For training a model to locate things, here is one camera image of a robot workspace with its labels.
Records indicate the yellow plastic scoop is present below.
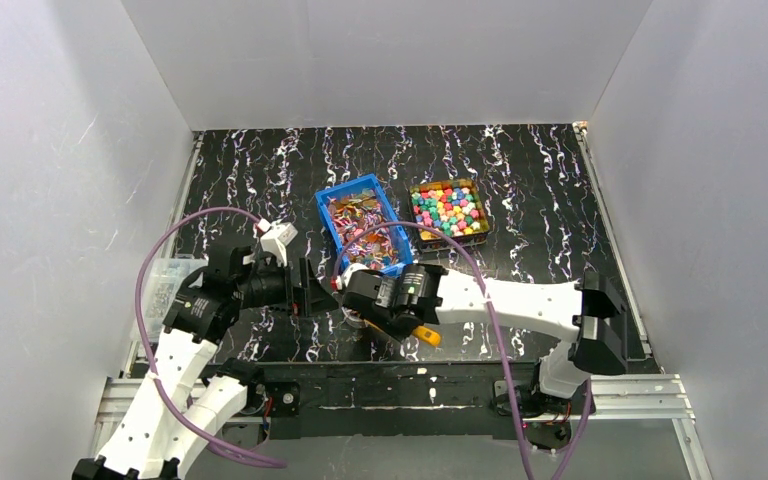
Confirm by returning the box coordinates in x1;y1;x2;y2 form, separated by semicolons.
347;311;443;348

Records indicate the blue plastic candy bin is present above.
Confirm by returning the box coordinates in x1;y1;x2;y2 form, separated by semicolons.
315;174;413;275

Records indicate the square tin of colourful candies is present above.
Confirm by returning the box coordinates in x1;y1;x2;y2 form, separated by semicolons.
409;179;491;247

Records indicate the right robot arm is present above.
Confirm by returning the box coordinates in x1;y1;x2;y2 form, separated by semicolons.
332;264;628;418

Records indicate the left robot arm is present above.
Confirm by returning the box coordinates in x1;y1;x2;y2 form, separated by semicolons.
72;243;339;479

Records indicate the clear plastic box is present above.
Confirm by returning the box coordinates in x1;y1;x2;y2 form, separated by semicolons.
141;256;208;343

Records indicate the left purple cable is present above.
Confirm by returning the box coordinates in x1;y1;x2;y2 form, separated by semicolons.
133;206;289;470

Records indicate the purple cable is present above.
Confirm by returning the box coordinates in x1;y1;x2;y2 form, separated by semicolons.
330;220;594;480
133;206;289;470

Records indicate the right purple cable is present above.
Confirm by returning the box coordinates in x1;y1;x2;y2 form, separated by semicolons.
330;220;594;480

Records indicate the aluminium frame rail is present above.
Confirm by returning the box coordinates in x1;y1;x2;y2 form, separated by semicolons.
82;374;713;480

